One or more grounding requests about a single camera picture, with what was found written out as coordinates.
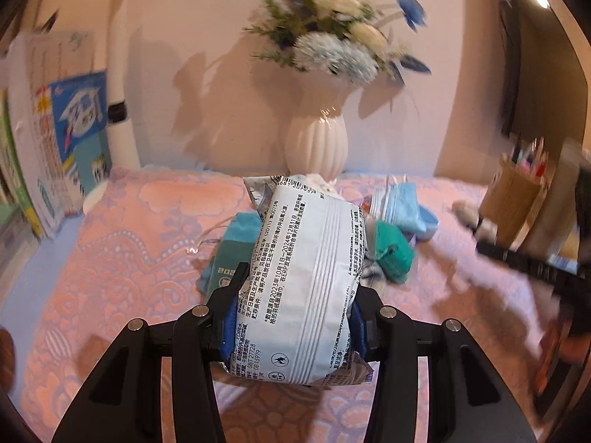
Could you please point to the white ribbed vase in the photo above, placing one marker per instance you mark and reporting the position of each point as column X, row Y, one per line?
column 317, row 141

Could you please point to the white lamp pole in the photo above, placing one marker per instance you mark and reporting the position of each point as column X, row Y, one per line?
column 119, row 130

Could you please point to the blue face masks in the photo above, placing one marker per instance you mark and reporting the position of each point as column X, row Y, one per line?
column 397, row 204

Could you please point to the black wall television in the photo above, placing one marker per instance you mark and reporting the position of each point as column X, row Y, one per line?
column 511, row 39

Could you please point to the white wet wipes pack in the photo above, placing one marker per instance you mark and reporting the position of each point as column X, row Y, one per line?
column 292, row 322

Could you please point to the blue study book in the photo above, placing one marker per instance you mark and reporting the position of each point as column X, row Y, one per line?
column 80, row 115

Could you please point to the stack of books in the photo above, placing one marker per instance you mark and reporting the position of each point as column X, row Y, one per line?
column 34, row 62

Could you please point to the beige cylinder speaker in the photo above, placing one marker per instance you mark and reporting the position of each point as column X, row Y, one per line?
column 557, row 217

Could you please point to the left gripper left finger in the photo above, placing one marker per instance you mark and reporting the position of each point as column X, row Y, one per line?
column 120, row 399

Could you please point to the green tape roll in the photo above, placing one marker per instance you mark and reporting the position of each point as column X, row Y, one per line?
column 394, row 254

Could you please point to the artificial flower bouquet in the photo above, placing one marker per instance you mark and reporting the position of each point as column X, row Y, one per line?
column 342, row 38

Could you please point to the wooden pen holder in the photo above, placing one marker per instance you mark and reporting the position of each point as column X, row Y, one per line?
column 509, row 199

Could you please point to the pens in holder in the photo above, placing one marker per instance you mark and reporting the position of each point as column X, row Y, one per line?
column 530, row 157

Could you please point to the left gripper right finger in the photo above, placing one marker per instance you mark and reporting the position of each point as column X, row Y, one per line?
column 468, row 399

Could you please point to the pink patterned blanket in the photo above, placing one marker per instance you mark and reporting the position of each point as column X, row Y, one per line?
column 142, row 252

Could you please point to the light blue round bowl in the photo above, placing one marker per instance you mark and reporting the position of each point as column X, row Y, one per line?
column 431, row 222

